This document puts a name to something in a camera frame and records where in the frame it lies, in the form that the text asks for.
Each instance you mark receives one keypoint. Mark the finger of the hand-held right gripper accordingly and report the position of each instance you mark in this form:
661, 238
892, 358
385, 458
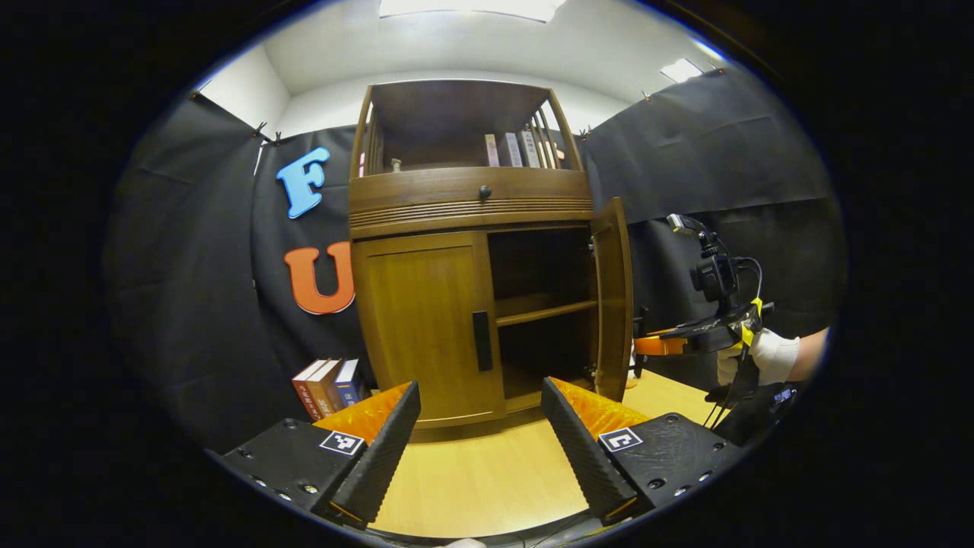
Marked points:
658, 346

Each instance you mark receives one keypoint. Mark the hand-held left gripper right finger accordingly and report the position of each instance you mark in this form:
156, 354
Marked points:
582, 453

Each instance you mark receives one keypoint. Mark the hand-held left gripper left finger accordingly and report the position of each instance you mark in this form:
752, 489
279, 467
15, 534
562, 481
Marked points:
384, 457

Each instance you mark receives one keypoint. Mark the wooden cabinet door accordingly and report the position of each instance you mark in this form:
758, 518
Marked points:
612, 304
418, 320

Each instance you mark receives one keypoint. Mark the wooden double-door shoe cabinet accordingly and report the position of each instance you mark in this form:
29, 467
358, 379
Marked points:
456, 106

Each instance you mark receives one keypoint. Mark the blue book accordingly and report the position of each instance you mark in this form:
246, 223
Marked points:
348, 384

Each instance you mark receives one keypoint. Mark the brown book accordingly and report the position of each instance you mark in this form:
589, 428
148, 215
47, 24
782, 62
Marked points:
326, 384

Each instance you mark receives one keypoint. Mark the red book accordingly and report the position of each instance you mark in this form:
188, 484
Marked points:
307, 392

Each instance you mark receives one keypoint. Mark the small ceiling light panel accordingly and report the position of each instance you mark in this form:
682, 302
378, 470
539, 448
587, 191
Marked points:
681, 70

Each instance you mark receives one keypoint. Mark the wooden drawer with black knob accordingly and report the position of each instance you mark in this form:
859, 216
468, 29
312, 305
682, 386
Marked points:
426, 194

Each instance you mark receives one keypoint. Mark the black backdrop cloth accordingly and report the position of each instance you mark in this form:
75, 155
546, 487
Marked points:
190, 266

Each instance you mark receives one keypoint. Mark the large ceiling light panel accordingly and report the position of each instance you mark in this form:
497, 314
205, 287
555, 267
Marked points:
472, 7

